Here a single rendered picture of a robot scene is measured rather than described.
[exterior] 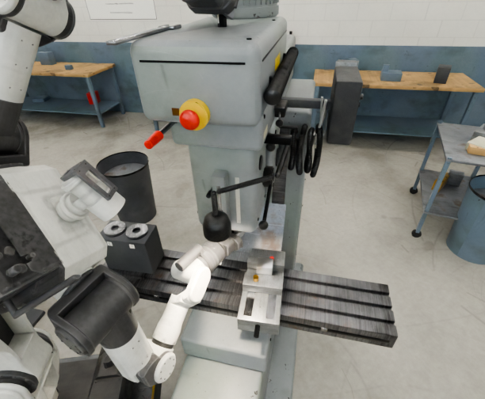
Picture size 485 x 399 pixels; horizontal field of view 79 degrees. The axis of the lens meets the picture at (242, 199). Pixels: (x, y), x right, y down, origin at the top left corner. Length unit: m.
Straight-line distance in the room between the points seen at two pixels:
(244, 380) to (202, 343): 0.21
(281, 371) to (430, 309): 1.27
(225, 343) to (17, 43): 1.08
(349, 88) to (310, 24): 4.02
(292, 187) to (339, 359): 1.28
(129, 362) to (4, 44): 0.71
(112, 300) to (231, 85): 0.50
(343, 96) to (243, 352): 0.96
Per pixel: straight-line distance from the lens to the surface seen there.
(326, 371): 2.20
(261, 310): 1.14
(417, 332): 2.53
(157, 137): 0.68
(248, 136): 0.73
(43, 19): 0.73
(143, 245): 1.28
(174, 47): 0.62
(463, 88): 4.63
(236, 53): 0.58
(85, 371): 1.71
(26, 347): 1.18
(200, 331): 1.29
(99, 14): 6.11
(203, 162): 0.85
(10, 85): 0.76
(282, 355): 1.98
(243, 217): 0.92
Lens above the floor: 1.97
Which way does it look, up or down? 36 degrees down
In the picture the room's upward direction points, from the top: 2 degrees counter-clockwise
